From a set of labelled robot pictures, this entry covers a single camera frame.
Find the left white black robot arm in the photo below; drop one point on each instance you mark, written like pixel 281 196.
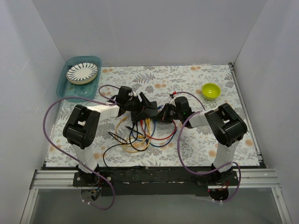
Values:
pixel 81 127

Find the lime green bowl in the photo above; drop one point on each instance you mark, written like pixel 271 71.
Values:
pixel 211 91

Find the aluminium frame rail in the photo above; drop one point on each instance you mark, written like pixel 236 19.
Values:
pixel 247 178

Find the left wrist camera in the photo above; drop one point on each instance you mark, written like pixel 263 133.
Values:
pixel 125 93

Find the teal plastic tray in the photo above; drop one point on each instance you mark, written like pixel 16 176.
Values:
pixel 67 89

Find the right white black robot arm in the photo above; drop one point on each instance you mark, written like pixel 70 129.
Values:
pixel 226 125

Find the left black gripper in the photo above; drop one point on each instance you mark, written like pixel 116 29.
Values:
pixel 140 104

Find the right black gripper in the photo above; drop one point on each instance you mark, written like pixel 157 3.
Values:
pixel 165 113

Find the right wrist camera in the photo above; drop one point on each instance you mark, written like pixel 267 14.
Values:
pixel 183 108

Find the floral patterned table mat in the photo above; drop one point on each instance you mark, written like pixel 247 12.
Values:
pixel 198 146

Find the black network switch box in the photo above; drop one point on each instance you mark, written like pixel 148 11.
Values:
pixel 145 113

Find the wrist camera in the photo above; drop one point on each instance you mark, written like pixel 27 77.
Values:
pixel 183 108
pixel 125 93

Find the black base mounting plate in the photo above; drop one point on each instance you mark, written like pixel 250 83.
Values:
pixel 148 181

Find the striped white plate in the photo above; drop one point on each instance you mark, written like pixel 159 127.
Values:
pixel 82 73

